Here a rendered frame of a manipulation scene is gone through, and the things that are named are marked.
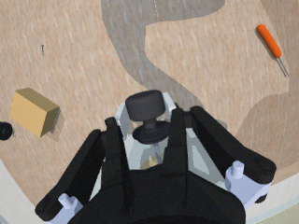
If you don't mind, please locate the tan cardboard box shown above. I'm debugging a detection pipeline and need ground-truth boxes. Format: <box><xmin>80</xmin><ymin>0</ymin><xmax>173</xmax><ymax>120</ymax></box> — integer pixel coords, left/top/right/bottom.
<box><xmin>10</xmin><ymin>87</ymin><xmax>59</xmax><ymax>138</ymax></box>

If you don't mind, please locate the orange-handled screwdriver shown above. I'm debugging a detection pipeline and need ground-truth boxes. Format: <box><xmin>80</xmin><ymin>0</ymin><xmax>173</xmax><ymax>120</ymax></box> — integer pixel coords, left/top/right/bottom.
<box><xmin>256</xmin><ymin>24</ymin><xmax>290</xmax><ymax>77</ymax></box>

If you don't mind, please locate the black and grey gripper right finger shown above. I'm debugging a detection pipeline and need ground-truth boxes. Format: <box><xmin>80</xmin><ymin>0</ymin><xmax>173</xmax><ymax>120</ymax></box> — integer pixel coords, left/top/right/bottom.
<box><xmin>156</xmin><ymin>92</ymin><xmax>277</xmax><ymax>216</ymax></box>

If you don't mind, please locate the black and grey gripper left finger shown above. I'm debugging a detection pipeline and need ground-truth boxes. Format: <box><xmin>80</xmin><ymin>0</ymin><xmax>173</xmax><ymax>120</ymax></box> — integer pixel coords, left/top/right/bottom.
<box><xmin>35</xmin><ymin>103</ymin><xmax>130</xmax><ymax>224</ymax></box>

